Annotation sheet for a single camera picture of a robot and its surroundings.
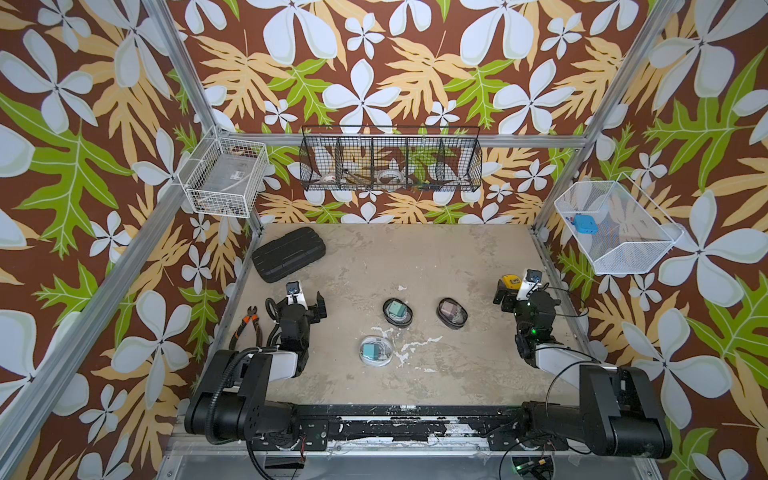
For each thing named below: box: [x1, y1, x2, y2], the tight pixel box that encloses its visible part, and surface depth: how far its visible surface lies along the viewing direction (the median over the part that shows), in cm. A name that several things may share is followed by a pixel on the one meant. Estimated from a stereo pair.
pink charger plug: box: [441, 301, 458, 319], surface depth 97 cm
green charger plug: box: [388, 301, 407, 317], surface depth 97 cm
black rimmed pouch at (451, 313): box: [436, 297, 468, 330], surface depth 95 cm
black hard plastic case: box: [252, 226, 326, 282], surface depth 107 cm
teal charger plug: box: [363, 344, 379, 360], surface depth 87 cm
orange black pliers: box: [229, 306, 262, 350], surface depth 95 cm
